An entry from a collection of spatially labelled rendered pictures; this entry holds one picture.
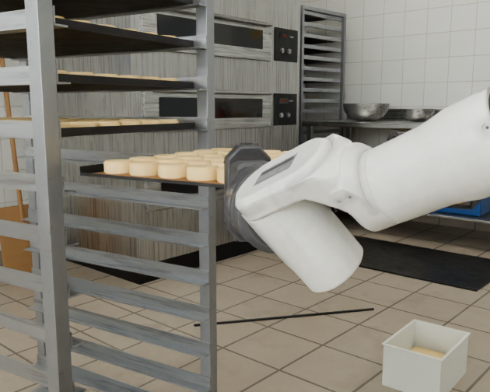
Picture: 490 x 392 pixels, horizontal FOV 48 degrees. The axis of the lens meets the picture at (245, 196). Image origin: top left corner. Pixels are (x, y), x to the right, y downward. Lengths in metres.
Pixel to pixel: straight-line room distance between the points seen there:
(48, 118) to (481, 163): 0.70
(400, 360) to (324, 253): 1.62
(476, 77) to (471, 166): 4.46
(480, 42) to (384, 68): 0.83
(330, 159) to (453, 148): 0.10
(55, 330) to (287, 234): 0.59
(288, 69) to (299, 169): 3.57
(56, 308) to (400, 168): 0.70
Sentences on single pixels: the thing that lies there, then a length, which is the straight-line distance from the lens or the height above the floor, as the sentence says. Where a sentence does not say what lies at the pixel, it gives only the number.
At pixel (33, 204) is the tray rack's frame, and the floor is 0.72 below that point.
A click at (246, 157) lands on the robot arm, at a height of 0.94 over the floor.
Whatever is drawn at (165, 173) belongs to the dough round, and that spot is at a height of 0.90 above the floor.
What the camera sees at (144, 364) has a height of 0.33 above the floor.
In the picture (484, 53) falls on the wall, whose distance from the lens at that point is 4.85.
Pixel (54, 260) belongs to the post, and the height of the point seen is 0.75.
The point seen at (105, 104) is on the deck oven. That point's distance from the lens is 3.22.
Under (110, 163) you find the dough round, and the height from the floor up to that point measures 0.91.
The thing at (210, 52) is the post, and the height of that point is 1.12.
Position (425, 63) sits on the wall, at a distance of 5.02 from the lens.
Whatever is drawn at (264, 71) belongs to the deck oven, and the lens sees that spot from 3.79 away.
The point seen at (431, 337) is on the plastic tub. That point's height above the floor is 0.10.
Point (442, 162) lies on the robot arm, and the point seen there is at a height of 0.96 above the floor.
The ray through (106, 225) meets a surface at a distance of 1.50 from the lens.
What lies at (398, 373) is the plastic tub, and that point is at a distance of 2.14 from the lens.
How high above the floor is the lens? 1.00
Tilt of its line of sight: 9 degrees down
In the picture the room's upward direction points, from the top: straight up
